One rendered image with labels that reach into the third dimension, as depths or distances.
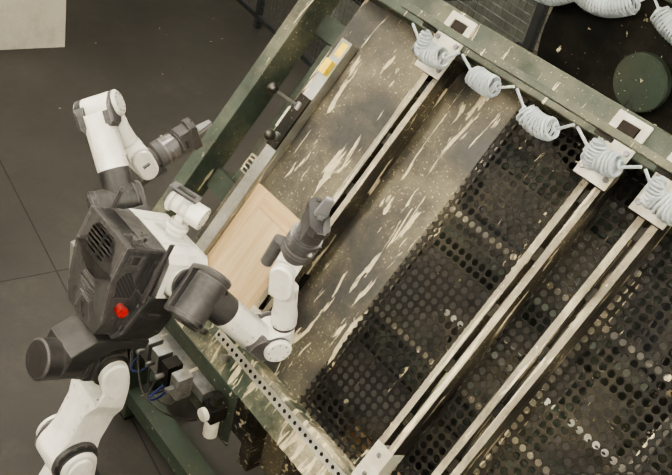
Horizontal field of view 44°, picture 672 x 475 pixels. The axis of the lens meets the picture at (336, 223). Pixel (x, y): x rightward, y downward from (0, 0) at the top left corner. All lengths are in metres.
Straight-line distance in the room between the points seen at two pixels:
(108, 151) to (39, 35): 3.88
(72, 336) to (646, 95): 1.79
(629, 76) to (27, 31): 4.46
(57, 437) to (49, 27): 4.06
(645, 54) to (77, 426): 1.98
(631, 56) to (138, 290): 1.59
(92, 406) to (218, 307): 0.55
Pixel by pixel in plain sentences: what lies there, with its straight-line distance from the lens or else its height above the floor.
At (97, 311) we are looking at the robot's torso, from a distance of 2.23.
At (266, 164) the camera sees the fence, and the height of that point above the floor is 1.30.
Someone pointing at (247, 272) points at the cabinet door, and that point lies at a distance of 2.70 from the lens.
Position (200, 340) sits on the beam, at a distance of 2.73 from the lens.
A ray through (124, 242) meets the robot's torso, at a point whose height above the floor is 1.42.
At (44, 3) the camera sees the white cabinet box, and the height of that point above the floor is 0.33.
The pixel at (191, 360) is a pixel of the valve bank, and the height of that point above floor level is 0.74.
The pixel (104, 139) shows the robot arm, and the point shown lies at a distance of 2.42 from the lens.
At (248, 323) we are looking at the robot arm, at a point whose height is 1.23.
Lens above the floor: 2.72
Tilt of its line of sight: 34 degrees down
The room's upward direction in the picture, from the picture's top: 15 degrees clockwise
